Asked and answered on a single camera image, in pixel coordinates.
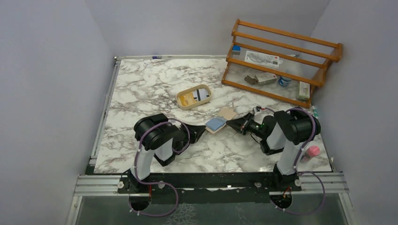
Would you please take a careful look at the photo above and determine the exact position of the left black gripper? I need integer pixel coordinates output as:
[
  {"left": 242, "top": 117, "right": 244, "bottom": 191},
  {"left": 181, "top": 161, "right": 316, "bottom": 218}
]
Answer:
[{"left": 174, "top": 122, "right": 206, "bottom": 155}]

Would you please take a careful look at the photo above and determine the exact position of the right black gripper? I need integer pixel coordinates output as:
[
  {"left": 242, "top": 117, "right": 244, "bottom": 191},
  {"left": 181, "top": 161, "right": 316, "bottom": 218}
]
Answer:
[{"left": 226, "top": 112, "right": 266, "bottom": 139}]

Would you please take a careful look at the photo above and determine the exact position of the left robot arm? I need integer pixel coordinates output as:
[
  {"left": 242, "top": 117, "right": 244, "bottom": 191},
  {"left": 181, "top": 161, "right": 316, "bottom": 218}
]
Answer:
[{"left": 129, "top": 113, "right": 206, "bottom": 193}]

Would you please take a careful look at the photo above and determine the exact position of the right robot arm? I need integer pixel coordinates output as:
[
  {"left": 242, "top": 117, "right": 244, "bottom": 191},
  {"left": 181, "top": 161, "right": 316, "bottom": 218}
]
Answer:
[{"left": 226, "top": 107, "right": 321, "bottom": 191}]

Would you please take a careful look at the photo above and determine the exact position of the orange card in tray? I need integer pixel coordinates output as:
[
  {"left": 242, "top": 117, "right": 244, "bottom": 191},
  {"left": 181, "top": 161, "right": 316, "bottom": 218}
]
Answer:
[{"left": 179, "top": 94, "right": 195, "bottom": 106}]

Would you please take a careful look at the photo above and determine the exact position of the white black card in tray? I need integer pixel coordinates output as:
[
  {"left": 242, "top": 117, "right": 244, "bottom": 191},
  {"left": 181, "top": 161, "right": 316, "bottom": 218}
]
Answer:
[{"left": 192, "top": 88, "right": 210, "bottom": 102}]

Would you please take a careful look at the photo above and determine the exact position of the beige oval tray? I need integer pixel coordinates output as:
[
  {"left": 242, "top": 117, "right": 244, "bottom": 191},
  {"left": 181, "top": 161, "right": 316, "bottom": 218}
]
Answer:
[{"left": 176, "top": 84, "right": 212, "bottom": 110}]

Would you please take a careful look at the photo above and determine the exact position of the brown small object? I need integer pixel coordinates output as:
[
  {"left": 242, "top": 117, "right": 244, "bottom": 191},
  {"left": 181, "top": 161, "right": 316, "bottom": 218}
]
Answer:
[{"left": 244, "top": 76, "right": 257, "bottom": 85}]

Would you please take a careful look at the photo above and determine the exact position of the grey box with red label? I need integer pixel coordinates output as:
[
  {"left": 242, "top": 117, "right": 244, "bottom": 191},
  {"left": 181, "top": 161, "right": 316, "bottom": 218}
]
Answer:
[{"left": 254, "top": 72, "right": 277, "bottom": 85}]

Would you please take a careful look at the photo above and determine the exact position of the blue white bottle cap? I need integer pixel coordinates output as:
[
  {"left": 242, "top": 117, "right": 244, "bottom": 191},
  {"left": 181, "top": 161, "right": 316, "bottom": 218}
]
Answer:
[{"left": 278, "top": 76, "right": 292, "bottom": 87}]

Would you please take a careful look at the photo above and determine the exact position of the clear packet with red label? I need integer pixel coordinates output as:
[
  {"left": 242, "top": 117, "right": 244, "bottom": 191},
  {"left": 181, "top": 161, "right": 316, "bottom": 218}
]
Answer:
[{"left": 245, "top": 51, "right": 283, "bottom": 68}]

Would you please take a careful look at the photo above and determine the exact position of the green white small box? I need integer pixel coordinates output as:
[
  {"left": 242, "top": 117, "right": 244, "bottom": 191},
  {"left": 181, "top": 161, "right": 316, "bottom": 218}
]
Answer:
[{"left": 297, "top": 82, "right": 310, "bottom": 101}]

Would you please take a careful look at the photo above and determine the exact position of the wooden shelf rack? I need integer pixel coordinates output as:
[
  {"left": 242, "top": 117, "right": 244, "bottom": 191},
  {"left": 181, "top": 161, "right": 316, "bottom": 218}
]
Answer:
[{"left": 221, "top": 19, "right": 343, "bottom": 108}]

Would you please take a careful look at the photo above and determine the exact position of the green white tube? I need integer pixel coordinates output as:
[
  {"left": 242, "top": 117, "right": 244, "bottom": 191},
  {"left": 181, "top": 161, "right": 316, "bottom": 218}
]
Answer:
[{"left": 311, "top": 106, "right": 319, "bottom": 119}]

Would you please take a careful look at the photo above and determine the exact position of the blue white small box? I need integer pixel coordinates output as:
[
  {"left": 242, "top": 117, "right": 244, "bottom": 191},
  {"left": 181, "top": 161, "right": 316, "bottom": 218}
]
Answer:
[{"left": 231, "top": 45, "right": 241, "bottom": 55}]

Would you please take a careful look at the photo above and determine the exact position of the pink object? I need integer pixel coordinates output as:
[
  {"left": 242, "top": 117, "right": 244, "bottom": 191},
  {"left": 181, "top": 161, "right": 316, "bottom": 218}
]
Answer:
[{"left": 300, "top": 145, "right": 321, "bottom": 163}]

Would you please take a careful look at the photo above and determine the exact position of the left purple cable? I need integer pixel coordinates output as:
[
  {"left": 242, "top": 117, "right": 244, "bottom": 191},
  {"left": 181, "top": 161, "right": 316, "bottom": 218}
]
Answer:
[{"left": 128, "top": 118, "right": 191, "bottom": 218}]

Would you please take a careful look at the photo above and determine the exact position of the purple cable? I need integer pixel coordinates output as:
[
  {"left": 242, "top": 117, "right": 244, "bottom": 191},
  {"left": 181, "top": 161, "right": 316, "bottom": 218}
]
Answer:
[
  {"left": 128, "top": 118, "right": 191, "bottom": 218},
  {"left": 264, "top": 106, "right": 327, "bottom": 216}
]

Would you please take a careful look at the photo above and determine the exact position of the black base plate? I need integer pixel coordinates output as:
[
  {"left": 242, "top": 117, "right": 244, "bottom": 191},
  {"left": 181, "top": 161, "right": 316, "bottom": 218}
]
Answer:
[{"left": 85, "top": 166, "right": 302, "bottom": 205}]

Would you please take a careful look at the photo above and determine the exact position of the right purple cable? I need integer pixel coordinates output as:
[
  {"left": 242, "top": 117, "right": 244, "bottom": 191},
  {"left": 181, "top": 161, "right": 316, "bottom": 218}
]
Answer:
[{"left": 264, "top": 106, "right": 327, "bottom": 216}]

